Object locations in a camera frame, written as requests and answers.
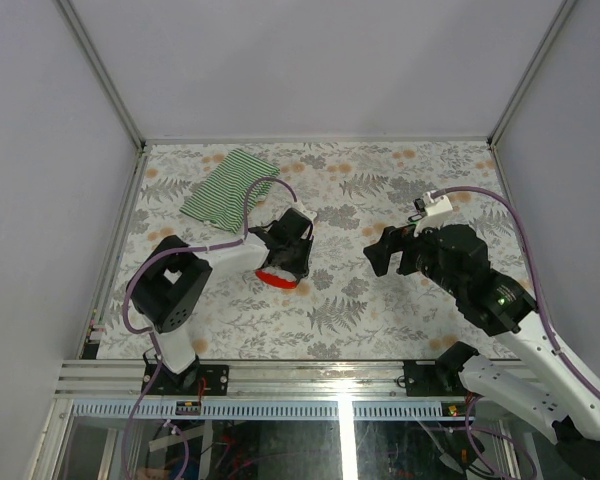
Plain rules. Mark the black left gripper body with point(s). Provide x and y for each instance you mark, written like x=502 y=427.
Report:
x=296 y=259

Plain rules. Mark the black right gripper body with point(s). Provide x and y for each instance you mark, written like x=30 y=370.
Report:
x=420 y=253

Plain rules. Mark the red handled carabiner keyring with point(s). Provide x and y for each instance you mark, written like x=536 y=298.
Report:
x=276 y=280

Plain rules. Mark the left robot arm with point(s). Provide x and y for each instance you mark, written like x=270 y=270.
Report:
x=174 y=277

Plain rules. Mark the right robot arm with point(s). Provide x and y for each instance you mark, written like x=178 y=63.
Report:
x=565 y=407

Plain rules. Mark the green white striped cloth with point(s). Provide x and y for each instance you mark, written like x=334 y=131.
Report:
x=219 y=200

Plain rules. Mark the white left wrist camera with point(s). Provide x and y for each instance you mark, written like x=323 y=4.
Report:
x=304 y=221

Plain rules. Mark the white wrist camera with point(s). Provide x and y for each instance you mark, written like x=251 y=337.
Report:
x=434 y=212
x=304 y=221

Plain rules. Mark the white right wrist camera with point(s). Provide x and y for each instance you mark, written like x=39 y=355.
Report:
x=434 y=212

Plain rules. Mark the blue slotted cable duct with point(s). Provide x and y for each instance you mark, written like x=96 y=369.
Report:
x=261 y=410

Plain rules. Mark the aluminium front rail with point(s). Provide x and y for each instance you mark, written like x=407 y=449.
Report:
x=248 y=379

